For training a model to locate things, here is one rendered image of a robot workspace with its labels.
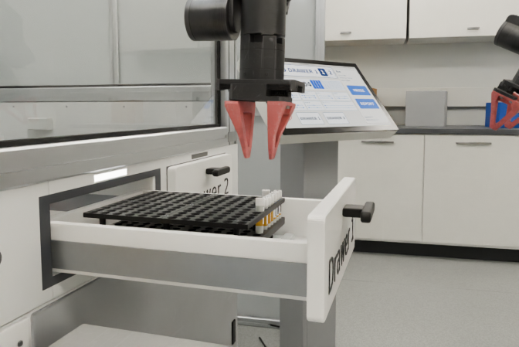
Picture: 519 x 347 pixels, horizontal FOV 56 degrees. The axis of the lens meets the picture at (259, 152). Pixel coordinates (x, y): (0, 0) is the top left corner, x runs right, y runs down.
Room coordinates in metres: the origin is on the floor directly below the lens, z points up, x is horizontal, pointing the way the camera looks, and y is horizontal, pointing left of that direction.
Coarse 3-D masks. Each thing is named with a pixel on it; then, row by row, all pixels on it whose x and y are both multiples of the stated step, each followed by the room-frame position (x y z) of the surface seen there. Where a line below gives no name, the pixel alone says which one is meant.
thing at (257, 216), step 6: (282, 198) 0.72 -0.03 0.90; (276, 204) 0.67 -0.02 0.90; (264, 210) 0.63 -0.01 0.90; (270, 210) 0.64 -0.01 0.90; (246, 216) 0.59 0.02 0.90; (252, 216) 0.59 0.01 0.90; (258, 216) 0.59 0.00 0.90; (264, 216) 0.62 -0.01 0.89; (240, 222) 0.57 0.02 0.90; (246, 222) 0.56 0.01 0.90; (252, 222) 0.57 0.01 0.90; (234, 228) 0.55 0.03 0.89; (240, 228) 0.55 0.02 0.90; (246, 228) 0.55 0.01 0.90
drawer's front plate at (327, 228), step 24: (336, 192) 0.60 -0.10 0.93; (312, 216) 0.47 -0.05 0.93; (336, 216) 0.54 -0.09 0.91; (312, 240) 0.47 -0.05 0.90; (336, 240) 0.55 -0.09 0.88; (312, 264) 0.47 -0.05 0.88; (336, 264) 0.55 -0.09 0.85; (312, 288) 0.47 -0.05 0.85; (336, 288) 0.55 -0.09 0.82; (312, 312) 0.47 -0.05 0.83
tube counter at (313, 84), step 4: (300, 80) 1.56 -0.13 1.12; (304, 80) 1.58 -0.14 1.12; (308, 80) 1.59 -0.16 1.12; (312, 80) 1.60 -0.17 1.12; (316, 80) 1.61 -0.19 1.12; (320, 80) 1.62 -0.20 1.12; (324, 80) 1.63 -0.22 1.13; (328, 80) 1.65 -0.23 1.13; (332, 80) 1.66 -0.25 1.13; (336, 80) 1.67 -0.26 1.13; (308, 84) 1.57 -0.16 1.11; (312, 84) 1.58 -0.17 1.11; (316, 84) 1.59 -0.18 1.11; (320, 84) 1.60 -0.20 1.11; (324, 84) 1.62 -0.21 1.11; (328, 84) 1.63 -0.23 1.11; (332, 84) 1.64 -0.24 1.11; (336, 84) 1.65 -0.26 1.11; (340, 84) 1.67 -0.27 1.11; (308, 88) 1.56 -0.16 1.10; (312, 88) 1.57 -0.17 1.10; (316, 88) 1.58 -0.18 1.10; (320, 88) 1.59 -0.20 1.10; (324, 88) 1.60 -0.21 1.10; (328, 88) 1.61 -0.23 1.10; (332, 88) 1.63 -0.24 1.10; (336, 88) 1.64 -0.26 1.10; (340, 88) 1.65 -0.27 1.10
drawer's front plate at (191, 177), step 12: (216, 156) 1.07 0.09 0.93; (228, 156) 1.11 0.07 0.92; (168, 168) 0.87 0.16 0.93; (180, 168) 0.88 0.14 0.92; (192, 168) 0.93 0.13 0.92; (204, 168) 0.98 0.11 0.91; (168, 180) 0.87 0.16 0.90; (180, 180) 0.88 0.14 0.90; (192, 180) 0.93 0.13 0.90; (204, 180) 0.98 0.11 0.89; (216, 180) 1.04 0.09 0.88; (228, 180) 1.11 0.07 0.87
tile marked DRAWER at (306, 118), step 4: (296, 112) 1.44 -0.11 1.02; (300, 112) 1.45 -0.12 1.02; (304, 112) 1.46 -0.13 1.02; (308, 112) 1.47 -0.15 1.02; (312, 112) 1.48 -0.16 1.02; (316, 112) 1.49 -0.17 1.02; (300, 116) 1.44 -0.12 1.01; (304, 116) 1.45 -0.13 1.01; (308, 116) 1.46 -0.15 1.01; (312, 116) 1.47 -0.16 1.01; (316, 116) 1.48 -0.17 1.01; (320, 116) 1.49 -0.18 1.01; (300, 120) 1.43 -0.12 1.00; (304, 120) 1.44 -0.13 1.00; (308, 120) 1.44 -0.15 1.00; (312, 120) 1.45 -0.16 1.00; (316, 120) 1.46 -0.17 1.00; (320, 120) 1.47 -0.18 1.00; (304, 124) 1.42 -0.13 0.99; (308, 124) 1.43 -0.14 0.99
